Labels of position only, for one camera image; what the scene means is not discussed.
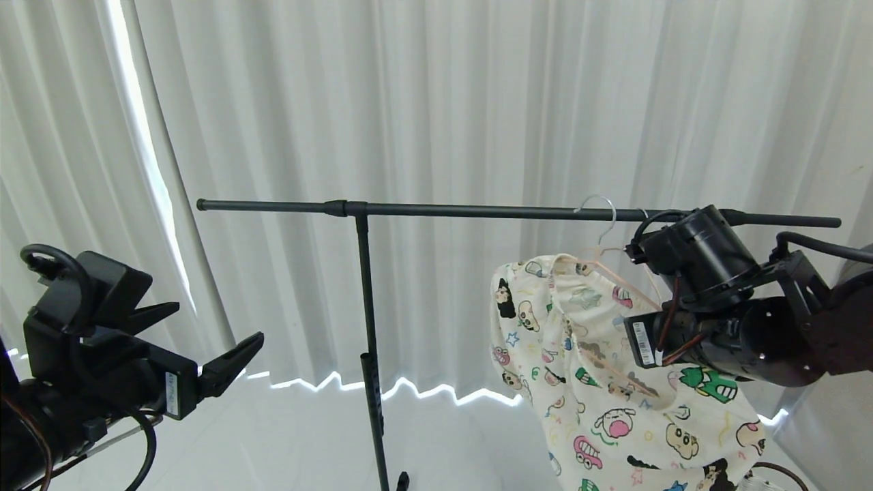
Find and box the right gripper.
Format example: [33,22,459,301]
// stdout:
[624,300,751,374]

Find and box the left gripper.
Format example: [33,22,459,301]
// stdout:
[24,302,265,423]

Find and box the cream printed garment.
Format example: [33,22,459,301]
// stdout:
[491,254,768,491]

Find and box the pink clothes hanger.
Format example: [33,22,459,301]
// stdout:
[636,207,664,304]
[575,195,664,309]

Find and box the white laundry basket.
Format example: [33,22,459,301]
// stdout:
[743,462,812,491]

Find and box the black clothes rack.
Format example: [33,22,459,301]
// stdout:
[196,199,842,491]

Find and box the white curtain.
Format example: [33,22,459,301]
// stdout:
[0,0,873,437]

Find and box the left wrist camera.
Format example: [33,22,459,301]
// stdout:
[24,251,154,342]

